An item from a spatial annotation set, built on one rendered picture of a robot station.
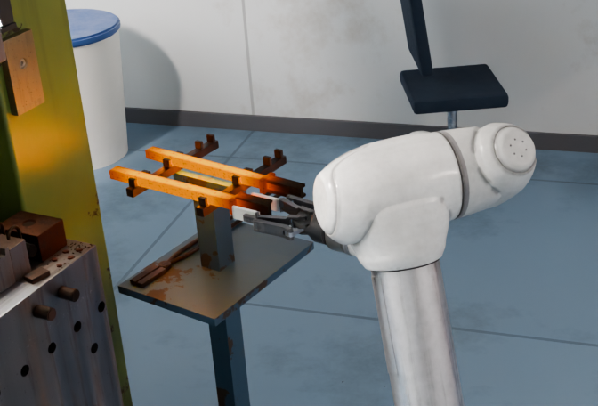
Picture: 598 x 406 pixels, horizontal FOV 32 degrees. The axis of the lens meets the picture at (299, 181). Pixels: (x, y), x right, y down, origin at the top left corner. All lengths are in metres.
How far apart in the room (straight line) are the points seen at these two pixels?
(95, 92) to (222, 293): 2.50
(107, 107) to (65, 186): 2.38
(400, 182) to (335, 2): 3.44
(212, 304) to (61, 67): 0.65
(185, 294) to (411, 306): 1.06
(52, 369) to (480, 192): 1.14
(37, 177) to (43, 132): 0.10
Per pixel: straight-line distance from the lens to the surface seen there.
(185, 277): 2.50
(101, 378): 2.42
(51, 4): 2.40
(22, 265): 2.22
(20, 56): 2.31
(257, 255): 2.56
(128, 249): 4.19
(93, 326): 2.35
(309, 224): 2.11
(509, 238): 4.10
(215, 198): 2.25
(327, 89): 4.97
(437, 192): 1.43
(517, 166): 1.45
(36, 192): 2.43
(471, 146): 1.47
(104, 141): 4.91
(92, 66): 4.75
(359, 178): 1.40
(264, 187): 2.30
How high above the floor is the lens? 1.98
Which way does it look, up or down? 26 degrees down
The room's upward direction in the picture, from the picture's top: 4 degrees counter-clockwise
